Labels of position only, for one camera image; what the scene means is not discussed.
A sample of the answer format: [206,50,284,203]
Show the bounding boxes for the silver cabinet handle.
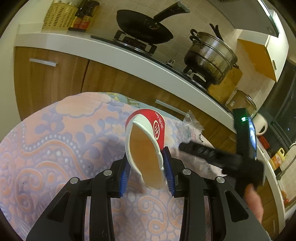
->
[29,58,58,67]
[155,100,187,116]

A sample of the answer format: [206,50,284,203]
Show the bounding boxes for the steel cooking pot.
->
[184,31,240,86]

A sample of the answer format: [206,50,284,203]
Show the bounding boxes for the dark sauce bottles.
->
[68,0,100,32]

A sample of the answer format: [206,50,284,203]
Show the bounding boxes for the clear plastic wrapper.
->
[182,110,204,133]

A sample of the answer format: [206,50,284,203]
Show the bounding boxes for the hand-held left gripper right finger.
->
[162,146,272,241]

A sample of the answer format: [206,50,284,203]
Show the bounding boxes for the black microwave oven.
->
[259,58,296,144]

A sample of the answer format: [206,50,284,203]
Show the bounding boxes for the steel range hood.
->
[217,0,287,37]

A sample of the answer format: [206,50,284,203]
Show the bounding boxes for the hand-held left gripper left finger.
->
[26,159,131,241]

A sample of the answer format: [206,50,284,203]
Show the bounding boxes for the black gas stove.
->
[90,30,232,112]

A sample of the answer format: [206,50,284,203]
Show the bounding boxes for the pink purple patterned blanket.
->
[0,91,222,241]

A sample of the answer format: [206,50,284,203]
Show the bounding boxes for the thick wooden cutting board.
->
[208,67,243,104]

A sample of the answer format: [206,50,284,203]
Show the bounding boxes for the yellow white wall cabinet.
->
[237,30,289,82]

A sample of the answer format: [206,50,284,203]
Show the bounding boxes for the red and white paper cup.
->
[124,108,167,189]

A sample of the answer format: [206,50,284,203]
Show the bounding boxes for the white electric kettle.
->
[254,113,268,136]

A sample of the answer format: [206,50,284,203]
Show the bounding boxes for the person's right hand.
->
[244,183,264,226]

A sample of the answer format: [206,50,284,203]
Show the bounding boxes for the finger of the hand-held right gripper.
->
[179,141,234,171]

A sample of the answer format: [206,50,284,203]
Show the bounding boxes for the steel kitchen faucet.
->
[276,142,296,179]

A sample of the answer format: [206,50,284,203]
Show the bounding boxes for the black frying pan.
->
[116,1,190,45]

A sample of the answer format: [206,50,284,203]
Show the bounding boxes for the yellow plastic utensil basket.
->
[42,2,78,32]

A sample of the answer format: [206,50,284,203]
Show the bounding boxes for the red plastic tray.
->
[258,136,270,149]

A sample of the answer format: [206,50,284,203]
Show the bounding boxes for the wooden kitchen cabinet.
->
[14,46,279,232]

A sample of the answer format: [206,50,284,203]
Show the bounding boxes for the yellow detergent bottle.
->
[270,148,285,169]

